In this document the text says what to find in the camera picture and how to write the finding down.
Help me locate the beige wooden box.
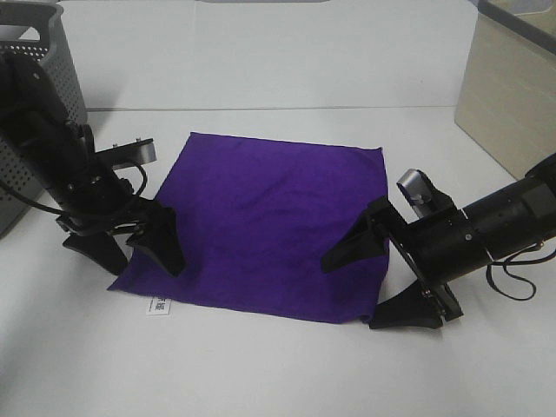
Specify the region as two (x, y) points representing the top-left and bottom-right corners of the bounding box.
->
(454, 1), (555, 178)

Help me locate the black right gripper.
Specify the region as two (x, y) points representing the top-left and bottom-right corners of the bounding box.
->
(321, 197), (491, 329)

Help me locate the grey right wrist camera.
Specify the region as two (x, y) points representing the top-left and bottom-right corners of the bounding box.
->
(396, 169), (454, 219)

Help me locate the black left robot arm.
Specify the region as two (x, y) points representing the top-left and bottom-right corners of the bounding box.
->
(1, 52), (186, 276)

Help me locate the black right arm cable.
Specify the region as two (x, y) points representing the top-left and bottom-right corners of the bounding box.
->
(486, 242), (556, 301)

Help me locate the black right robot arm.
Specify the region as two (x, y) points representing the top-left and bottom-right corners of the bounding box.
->
(321, 156), (555, 329)

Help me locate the purple towel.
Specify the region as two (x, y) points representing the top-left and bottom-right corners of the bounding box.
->
(111, 132), (389, 324)

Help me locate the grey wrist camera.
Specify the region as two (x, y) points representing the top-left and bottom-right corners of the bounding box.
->
(396, 169), (454, 219)
(96, 138), (157, 170)

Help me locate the white towel care label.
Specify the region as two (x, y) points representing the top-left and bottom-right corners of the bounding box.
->
(146, 296), (172, 316)

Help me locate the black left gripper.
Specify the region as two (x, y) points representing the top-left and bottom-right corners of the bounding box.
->
(55, 162), (186, 277)

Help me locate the grey perforated plastic basket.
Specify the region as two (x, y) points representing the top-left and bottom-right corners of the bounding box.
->
(1, 1), (87, 239)

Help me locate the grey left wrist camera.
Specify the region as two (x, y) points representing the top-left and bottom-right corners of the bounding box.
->
(96, 138), (157, 170)

